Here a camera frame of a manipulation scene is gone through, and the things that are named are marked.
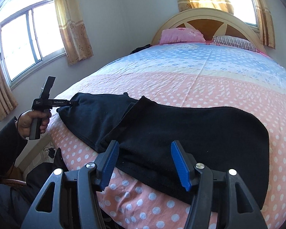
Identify black pants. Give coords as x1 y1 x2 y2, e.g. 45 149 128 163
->
57 93 269 207

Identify left forearm dark sleeve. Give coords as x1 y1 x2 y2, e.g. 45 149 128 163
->
0 117 28 179

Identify person's left hand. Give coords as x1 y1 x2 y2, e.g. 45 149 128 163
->
15 110 51 139

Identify side window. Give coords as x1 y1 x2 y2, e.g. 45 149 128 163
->
0 0 65 86

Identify black object beside bed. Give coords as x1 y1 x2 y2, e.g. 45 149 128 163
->
130 44 151 54

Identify pink pillow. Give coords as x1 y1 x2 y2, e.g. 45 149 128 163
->
159 27 206 44

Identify pink blue dotted bedspread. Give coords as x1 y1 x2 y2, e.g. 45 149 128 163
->
49 43 286 228

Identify cream wooden headboard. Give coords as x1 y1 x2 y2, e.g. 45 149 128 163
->
151 8 266 53

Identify striped pillow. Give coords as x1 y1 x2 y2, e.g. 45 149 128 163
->
212 35 260 52

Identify yellow patterned curtain right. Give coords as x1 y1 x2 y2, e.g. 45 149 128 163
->
254 0 275 49

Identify window behind headboard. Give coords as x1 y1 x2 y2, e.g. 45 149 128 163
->
230 0 257 26

